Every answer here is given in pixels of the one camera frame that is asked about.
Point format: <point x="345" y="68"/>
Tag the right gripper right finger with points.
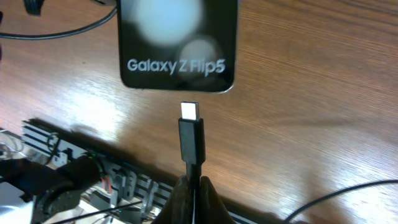
<point x="210" y="208"/>

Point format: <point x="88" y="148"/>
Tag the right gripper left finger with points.
<point x="179" y="207"/>

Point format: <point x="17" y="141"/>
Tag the black Galaxy flip phone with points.
<point x="180" y="45"/>

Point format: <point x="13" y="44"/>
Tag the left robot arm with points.
<point x="34" y="193"/>

